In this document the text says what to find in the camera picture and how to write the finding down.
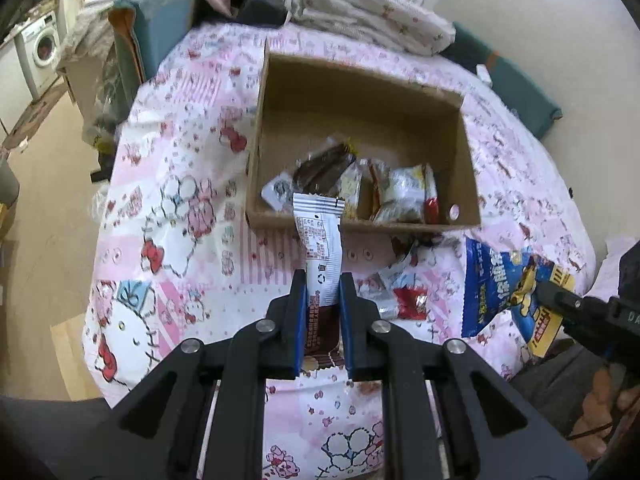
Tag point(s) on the teal cushioned armrest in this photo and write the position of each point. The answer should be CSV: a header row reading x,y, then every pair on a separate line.
x,y
160,25

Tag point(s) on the white blue-print snack packet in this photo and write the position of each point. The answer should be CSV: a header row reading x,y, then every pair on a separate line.
x,y
405,190

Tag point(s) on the person's dark grey trousers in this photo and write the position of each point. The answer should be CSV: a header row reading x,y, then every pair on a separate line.
x,y
40,440

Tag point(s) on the white tag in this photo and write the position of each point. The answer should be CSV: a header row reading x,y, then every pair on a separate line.
x,y
484,72

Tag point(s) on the clear plastic bag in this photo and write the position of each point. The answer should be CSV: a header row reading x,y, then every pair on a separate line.
x,y
107,105

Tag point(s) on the yellow cartoon snack packet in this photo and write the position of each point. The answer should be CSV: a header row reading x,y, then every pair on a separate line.
x,y
352,187

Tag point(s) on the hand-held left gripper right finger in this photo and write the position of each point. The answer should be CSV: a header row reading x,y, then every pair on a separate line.
x,y
346,320

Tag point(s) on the person's right hand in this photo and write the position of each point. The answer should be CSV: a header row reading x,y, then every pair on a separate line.
x,y
600,405

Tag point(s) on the black cloth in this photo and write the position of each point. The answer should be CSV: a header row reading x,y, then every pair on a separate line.
x,y
260,7

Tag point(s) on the dark brown snack packet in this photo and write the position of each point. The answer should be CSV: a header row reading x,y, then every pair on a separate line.
x,y
320,170

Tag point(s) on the light wooden board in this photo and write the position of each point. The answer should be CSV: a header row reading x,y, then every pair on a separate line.
x,y
75,355

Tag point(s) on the white brown snack packet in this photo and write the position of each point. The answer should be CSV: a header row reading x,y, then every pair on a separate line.
x,y
320,250

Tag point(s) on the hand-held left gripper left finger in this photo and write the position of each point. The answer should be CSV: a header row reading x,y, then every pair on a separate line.
x,y
299,320

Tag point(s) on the orange brown snack packet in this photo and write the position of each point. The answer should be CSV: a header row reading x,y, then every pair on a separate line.
x,y
372,200

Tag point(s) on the small white jelly cup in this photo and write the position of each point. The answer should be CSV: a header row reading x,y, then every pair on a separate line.
x,y
277,190

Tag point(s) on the blue yellow snack bag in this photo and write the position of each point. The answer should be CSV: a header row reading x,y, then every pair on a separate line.
x,y
500,290

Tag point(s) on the teal cushioned headboard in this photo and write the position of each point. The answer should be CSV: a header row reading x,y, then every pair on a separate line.
x,y
515,90

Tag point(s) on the grey patterned cloth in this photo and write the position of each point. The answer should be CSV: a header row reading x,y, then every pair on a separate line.
x,y
87,35

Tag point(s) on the brown door mat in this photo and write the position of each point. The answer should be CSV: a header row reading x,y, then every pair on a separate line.
x,y
30,120

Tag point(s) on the white red snack packet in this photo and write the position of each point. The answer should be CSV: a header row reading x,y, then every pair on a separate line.
x,y
400,295

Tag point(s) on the white washing machine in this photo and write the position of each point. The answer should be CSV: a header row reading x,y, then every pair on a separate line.
x,y
42,50

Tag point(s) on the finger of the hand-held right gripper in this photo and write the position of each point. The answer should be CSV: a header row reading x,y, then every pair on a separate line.
x,y
562,302

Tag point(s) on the brown cardboard box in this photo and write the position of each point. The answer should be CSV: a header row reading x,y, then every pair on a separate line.
x,y
350,110

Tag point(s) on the crumpled floral duvet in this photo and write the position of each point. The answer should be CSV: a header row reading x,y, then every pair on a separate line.
x,y
390,15

